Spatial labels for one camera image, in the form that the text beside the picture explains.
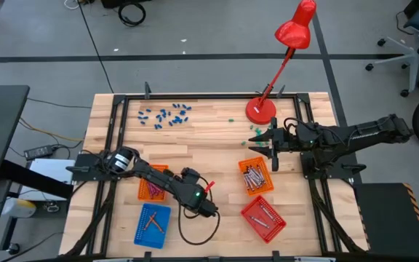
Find red desk lamp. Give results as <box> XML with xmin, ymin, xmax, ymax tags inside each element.
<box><xmin>244</xmin><ymin>0</ymin><xmax>318</xmax><ymax>126</ymax></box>

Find black platform with hazard stripe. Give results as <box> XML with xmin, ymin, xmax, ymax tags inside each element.
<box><xmin>353</xmin><ymin>181</ymin><xmax>419</xmax><ymax>259</ymax></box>

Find scattered blue caps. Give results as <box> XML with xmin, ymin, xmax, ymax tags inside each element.
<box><xmin>58</xmin><ymin>92</ymin><xmax>369</xmax><ymax>262</ymax></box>

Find grey crayon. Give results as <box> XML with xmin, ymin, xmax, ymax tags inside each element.
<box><xmin>249</xmin><ymin>215</ymin><xmax>271</xmax><ymax>229</ymax></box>
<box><xmin>259</xmin><ymin>204</ymin><xmax>277</xmax><ymax>222</ymax></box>

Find yellow floor cable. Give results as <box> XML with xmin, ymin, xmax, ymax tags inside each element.
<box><xmin>18</xmin><ymin>116</ymin><xmax>86</xmax><ymax>143</ymax></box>

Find white box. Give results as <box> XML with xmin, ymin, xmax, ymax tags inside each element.
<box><xmin>27</xmin><ymin>158</ymin><xmax>76</xmax><ymax>202</ymax></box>

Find blue plastic basket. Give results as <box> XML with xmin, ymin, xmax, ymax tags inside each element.
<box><xmin>133</xmin><ymin>202</ymin><xmax>172</xmax><ymax>250</ymax></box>

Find orange plastic basket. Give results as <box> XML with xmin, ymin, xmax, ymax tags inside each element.
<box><xmin>137</xmin><ymin>164</ymin><xmax>169</xmax><ymax>203</ymax></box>
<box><xmin>237</xmin><ymin>156</ymin><xmax>275</xmax><ymax>197</ymax></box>

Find white and blue office chair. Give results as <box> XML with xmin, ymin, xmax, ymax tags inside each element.
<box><xmin>364</xmin><ymin>0</ymin><xmax>419</xmax><ymax>98</ymax></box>

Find coiled black cable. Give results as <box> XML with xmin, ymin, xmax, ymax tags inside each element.
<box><xmin>117</xmin><ymin>1</ymin><xmax>147</xmax><ymax>28</ymax></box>

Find white and yellow device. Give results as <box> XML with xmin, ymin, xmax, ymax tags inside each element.
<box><xmin>1</xmin><ymin>198</ymin><xmax>37</xmax><ymax>219</ymax></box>

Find black power adapter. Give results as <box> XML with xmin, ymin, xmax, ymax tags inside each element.
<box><xmin>23</xmin><ymin>144</ymin><xmax>55</xmax><ymax>162</ymax></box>

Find red plastic basket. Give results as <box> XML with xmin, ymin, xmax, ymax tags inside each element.
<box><xmin>240</xmin><ymin>195</ymin><xmax>288</xmax><ymax>244</ymax></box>

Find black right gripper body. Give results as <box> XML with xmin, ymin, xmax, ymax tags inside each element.
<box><xmin>270</xmin><ymin>116</ymin><xmax>305</xmax><ymax>172</ymax></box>

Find thin black cable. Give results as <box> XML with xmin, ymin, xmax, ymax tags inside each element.
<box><xmin>76</xmin><ymin>0</ymin><xmax>115</xmax><ymax>95</ymax></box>

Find black equipment box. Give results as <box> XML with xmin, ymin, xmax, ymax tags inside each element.
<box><xmin>100</xmin><ymin>0</ymin><xmax>153</xmax><ymax>9</ymax></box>

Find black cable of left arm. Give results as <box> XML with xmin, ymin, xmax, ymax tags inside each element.
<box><xmin>177</xmin><ymin>209</ymin><xmax>220</xmax><ymax>246</ymax></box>

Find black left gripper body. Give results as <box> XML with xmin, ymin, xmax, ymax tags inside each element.
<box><xmin>180</xmin><ymin>167</ymin><xmax>220</xmax><ymax>219</ymax></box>

